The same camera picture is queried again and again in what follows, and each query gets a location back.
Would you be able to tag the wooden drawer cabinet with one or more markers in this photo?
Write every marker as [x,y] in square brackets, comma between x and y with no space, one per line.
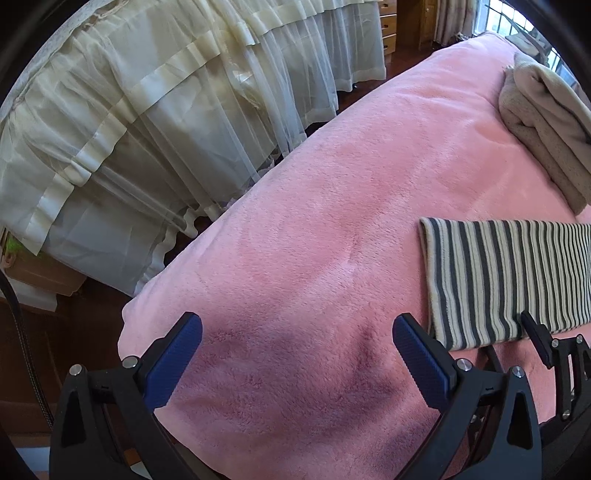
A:
[388,32]

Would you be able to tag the grey striped small garment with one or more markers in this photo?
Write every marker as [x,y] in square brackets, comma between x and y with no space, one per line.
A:
[503,281]

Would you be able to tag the pink fleece blanket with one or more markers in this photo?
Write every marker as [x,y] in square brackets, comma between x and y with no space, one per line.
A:
[323,258]

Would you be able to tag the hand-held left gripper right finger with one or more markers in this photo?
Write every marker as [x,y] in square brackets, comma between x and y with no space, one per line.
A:
[422,357]

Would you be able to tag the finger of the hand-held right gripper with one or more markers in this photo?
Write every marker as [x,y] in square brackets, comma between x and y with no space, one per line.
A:
[538,337]

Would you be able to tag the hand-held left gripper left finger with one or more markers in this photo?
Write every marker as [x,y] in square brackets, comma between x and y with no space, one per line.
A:
[178,355]

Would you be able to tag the floral window curtain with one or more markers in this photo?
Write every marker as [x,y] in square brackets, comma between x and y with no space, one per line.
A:
[455,21]

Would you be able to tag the cardboard box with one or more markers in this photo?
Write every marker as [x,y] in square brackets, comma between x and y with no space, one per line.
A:
[41,281]

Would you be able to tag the barred window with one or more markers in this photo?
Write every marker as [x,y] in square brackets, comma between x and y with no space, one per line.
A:
[503,16]

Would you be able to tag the beige fleece cloth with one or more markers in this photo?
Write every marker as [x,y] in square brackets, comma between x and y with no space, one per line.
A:
[545,120]

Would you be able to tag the white ruffled bed skirt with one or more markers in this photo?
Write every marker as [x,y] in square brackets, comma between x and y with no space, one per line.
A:
[152,110]

